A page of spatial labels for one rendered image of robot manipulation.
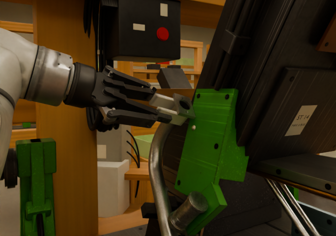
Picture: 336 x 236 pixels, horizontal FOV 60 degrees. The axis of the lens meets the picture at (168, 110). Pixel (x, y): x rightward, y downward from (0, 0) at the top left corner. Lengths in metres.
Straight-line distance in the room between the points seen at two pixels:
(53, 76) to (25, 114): 0.39
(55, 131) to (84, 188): 0.17
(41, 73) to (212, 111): 0.30
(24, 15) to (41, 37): 9.92
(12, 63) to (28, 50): 0.04
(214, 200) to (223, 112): 0.15
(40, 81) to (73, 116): 0.31
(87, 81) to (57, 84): 0.05
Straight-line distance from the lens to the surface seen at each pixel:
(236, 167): 0.56
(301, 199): 1.13
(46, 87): 0.48
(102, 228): 0.91
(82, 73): 0.50
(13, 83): 0.46
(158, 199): 0.59
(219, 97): 0.54
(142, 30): 0.73
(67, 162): 0.79
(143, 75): 8.21
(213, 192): 0.51
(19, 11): 10.70
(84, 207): 0.84
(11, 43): 0.48
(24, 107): 0.85
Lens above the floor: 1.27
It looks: 4 degrees down
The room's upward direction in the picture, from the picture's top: straight up
